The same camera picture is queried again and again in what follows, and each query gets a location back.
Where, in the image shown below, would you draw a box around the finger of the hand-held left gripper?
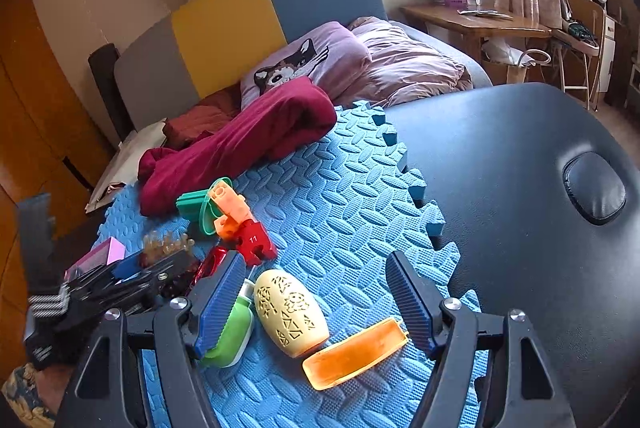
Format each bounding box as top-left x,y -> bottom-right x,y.
65,252 -> 201,291
70,285 -> 168,315

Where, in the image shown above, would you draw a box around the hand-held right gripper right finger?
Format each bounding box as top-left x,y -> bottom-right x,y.
385,250 -> 578,428

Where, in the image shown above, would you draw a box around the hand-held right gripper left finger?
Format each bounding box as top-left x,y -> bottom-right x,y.
54,250 -> 251,428

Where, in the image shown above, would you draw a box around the green and white bottle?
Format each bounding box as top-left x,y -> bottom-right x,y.
202,278 -> 256,369

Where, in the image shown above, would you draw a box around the wooden massage comb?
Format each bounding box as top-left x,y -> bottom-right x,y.
140,230 -> 198,269

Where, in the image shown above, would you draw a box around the red metal cylinder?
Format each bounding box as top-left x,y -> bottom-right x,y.
192,246 -> 230,281

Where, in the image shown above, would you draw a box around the pink box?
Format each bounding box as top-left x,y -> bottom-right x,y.
65,238 -> 126,279

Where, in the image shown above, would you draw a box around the red puzzle block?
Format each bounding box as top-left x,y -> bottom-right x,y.
234,219 -> 277,266

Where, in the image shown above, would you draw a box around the green funnel toy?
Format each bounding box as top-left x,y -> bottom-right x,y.
175,177 -> 236,236

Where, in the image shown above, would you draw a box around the orange translucent case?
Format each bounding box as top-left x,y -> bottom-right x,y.
302,316 -> 410,391

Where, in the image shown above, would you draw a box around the orange block toy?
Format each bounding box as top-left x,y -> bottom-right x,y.
209,184 -> 251,239

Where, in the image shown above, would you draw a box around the floral patterned clothing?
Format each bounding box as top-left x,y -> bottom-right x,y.
0,360 -> 58,428

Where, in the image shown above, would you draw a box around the white cloth bag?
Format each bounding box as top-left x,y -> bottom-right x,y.
85,118 -> 168,213

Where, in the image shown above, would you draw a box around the blue foam puzzle mat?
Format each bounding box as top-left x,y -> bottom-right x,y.
97,100 -> 483,428

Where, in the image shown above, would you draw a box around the dark red cloth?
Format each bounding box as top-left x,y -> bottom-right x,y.
162,88 -> 242,149

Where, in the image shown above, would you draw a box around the dark padded massage table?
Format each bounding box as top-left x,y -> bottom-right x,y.
385,82 -> 640,428

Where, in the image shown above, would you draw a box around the maroon blanket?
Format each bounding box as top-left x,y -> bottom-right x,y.
137,76 -> 337,216

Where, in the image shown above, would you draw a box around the black upright board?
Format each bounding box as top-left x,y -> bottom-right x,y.
89,44 -> 133,143

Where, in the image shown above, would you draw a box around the wooden wardrobe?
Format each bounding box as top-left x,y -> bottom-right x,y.
0,0 -> 118,253

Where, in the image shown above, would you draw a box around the pink duvet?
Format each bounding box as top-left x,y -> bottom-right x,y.
320,15 -> 473,109

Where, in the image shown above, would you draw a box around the grey yellow blue headboard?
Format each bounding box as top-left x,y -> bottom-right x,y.
114,0 -> 391,131

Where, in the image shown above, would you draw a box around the pink dog print pillow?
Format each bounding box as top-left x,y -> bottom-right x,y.
240,22 -> 373,109

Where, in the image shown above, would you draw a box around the wooden desk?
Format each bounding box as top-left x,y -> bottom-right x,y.
400,5 -> 553,83

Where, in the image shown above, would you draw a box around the papers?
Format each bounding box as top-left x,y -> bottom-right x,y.
457,9 -> 513,19

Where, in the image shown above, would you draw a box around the folding chair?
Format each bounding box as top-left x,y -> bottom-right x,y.
547,0 -> 608,111

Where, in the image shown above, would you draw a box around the cluttered storage shelf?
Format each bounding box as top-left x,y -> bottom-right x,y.
547,0 -> 640,109

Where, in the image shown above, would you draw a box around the white bag with handles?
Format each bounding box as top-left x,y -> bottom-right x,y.
482,40 -> 551,83

